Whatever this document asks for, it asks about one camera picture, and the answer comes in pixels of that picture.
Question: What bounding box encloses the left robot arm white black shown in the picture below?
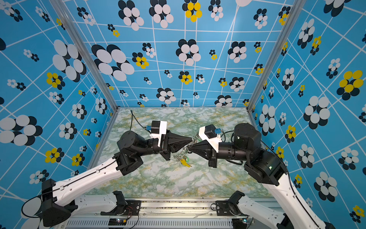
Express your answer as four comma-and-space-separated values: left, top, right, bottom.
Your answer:
41, 130, 192, 227

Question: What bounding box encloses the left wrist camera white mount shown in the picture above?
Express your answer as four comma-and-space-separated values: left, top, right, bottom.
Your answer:
146, 120, 167, 147

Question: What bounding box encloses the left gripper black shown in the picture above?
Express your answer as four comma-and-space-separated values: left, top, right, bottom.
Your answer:
137, 128, 191, 161

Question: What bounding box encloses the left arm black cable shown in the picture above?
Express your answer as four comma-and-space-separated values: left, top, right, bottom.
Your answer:
21, 110, 149, 219

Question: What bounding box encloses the left corner aluminium post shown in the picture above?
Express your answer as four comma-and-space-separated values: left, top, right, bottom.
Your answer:
50, 1, 118, 113

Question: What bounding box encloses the right corner aluminium post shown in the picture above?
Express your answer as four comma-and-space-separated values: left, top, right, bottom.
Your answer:
247, 0, 306, 113

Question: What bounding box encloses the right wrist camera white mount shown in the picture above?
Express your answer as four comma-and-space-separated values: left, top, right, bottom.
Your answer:
198, 125, 223, 152

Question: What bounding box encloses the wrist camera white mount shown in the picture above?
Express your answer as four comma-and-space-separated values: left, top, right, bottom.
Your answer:
198, 125, 223, 152
146, 120, 167, 147

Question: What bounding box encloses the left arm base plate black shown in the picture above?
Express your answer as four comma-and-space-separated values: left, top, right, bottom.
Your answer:
100, 200, 142, 216

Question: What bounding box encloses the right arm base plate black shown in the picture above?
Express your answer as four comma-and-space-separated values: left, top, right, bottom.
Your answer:
215, 200, 249, 217

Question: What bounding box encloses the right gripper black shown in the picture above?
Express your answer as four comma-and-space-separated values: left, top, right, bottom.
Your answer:
190, 141, 252, 169

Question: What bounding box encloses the corner aluminium post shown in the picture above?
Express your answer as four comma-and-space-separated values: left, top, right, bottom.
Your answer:
50, 1, 118, 113
247, 0, 306, 113

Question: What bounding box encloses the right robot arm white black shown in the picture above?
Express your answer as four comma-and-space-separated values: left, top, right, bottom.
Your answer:
188, 123, 334, 229

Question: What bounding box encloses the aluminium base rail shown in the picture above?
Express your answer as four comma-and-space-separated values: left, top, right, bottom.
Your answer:
52, 197, 304, 229

